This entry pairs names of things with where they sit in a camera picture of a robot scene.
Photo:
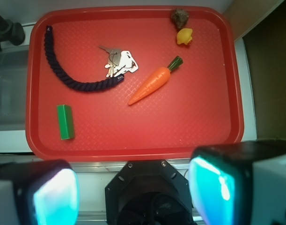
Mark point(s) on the brown rock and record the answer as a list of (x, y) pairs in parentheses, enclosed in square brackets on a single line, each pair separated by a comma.
[(179, 18)]

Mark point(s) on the black clamp mount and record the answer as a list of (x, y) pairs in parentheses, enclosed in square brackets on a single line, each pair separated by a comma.
[(12, 32)]

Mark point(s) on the silver keys with white tag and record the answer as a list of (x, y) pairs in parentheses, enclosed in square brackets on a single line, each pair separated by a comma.
[(119, 62)]

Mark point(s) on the green rectangular block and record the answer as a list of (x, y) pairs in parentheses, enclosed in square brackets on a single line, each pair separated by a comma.
[(65, 120)]

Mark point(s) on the red plastic tray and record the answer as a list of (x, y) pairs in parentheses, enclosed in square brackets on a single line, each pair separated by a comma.
[(199, 105)]

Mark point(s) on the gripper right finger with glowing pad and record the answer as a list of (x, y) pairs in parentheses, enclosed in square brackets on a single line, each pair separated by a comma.
[(240, 184)]

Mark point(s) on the clear plastic bin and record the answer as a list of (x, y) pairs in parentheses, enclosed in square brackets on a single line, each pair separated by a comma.
[(13, 82)]

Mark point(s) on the orange toy carrot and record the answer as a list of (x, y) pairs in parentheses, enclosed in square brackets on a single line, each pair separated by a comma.
[(156, 80)]

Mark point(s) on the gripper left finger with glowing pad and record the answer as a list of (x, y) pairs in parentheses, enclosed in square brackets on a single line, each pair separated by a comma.
[(38, 193)]

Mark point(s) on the yellow rubber duck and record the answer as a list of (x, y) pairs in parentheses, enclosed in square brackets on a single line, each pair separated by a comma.
[(184, 36)]

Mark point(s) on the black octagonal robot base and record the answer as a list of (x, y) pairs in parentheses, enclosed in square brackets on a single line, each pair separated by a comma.
[(148, 193)]

